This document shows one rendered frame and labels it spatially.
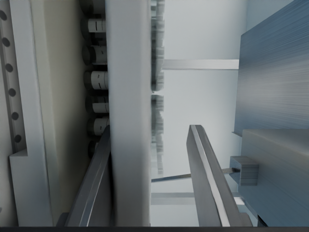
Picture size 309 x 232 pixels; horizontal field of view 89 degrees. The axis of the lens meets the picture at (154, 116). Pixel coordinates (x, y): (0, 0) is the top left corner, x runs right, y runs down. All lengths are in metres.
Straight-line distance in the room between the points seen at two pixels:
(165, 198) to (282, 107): 1.00
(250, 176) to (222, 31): 3.74
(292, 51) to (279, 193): 0.37
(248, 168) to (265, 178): 0.02
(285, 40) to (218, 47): 3.26
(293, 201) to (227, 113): 3.57
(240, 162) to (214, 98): 3.40
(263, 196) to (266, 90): 0.38
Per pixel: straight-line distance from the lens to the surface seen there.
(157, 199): 1.30
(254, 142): 0.25
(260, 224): 0.28
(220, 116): 3.70
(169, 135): 3.49
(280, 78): 0.54
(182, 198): 1.32
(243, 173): 0.25
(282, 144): 0.22
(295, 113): 0.50
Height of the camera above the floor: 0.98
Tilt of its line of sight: 1 degrees up
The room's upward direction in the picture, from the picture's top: 90 degrees clockwise
